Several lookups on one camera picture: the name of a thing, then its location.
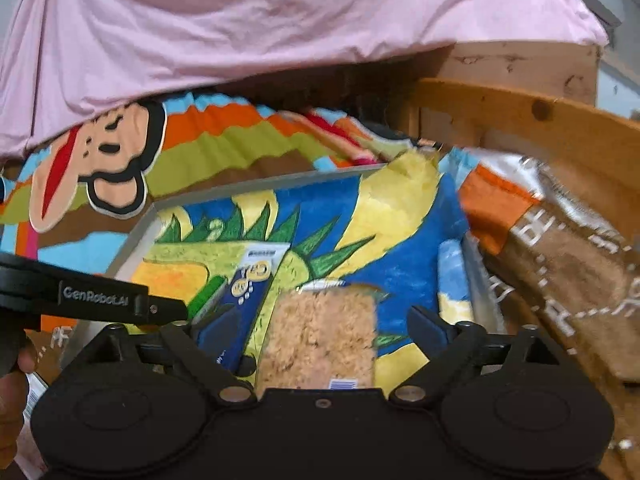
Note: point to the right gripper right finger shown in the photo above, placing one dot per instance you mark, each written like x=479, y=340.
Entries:
x=450, y=350

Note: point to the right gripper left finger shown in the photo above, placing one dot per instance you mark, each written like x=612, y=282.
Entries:
x=201, y=349

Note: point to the blue calcium stick packet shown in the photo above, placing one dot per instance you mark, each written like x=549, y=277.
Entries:
x=247, y=289

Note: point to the rice cracker clear packet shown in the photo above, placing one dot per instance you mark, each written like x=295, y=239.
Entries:
x=321, y=339

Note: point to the green sausage stick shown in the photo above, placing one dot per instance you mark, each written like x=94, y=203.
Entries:
x=206, y=295

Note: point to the white spicy bean packet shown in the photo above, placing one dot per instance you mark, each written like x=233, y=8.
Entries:
x=28, y=457

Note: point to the person left hand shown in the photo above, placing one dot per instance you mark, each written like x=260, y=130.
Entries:
x=14, y=390

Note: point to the grey metal tray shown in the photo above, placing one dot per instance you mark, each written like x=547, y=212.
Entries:
x=401, y=231

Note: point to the dinosaur print cloth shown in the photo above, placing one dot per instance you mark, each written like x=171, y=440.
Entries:
x=310, y=286

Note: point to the pink bed sheet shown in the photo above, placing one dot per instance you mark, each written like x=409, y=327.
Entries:
x=66, y=61

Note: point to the wooden bed rail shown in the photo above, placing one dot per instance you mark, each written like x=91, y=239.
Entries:
x=531, y=98

